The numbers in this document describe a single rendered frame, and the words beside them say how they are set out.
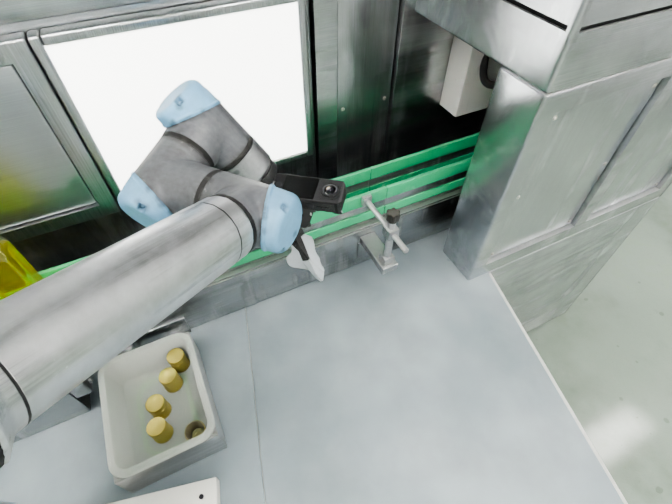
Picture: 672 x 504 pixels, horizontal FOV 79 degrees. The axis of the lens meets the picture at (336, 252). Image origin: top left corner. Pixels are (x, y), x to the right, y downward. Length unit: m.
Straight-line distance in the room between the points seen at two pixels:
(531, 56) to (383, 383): 0.64
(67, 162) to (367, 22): 0.63
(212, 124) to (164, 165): 0.09
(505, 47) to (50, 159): 0.79
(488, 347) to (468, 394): 0.12
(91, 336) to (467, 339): 0.79
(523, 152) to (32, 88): 0.80
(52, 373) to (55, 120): 0.58
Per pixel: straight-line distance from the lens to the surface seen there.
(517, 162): 0.81
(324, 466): 0.83
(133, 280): 0.34
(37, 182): 0.91
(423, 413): 0.88
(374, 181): 1.00
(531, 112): 0.77
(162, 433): 0.84
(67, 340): 0.31
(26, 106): 0.83
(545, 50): 0.74
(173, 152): 0.55
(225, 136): 0.58
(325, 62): 0.92
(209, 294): 0.90
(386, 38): 0.99
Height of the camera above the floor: 1.57
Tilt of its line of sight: 50 degrees down
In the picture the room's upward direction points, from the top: straight up
